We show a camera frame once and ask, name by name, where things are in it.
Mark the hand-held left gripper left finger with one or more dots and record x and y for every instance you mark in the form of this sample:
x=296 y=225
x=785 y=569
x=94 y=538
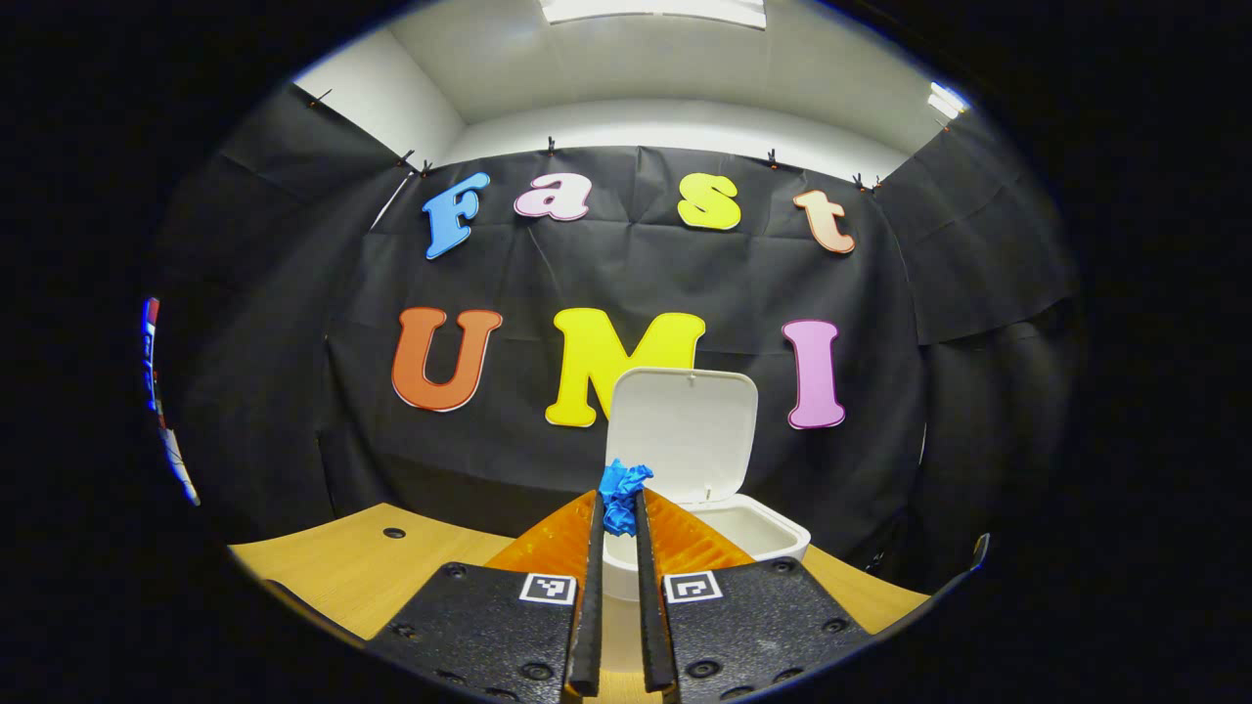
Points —
x=585 y=626

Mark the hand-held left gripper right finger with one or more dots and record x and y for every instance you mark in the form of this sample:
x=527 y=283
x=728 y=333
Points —
x=653 y=626

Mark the blue paper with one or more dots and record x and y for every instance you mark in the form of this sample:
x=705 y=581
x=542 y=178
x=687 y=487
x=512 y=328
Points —
x=621 y=499

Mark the white desktop garbage bin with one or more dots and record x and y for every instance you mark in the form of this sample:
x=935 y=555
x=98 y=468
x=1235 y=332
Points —
x=685 y=430

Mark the wooden desktop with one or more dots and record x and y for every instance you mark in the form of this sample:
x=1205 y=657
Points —
x=342 y=567

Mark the black backdrop cloth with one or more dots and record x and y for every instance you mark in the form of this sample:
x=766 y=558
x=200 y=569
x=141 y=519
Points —
x=685 y=284

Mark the small ceiling light panel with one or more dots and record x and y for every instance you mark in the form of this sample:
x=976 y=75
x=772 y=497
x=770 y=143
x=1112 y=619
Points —
x=947 y=101

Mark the large ceiling light panel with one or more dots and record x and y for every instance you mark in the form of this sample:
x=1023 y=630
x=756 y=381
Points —
x=655 y=10

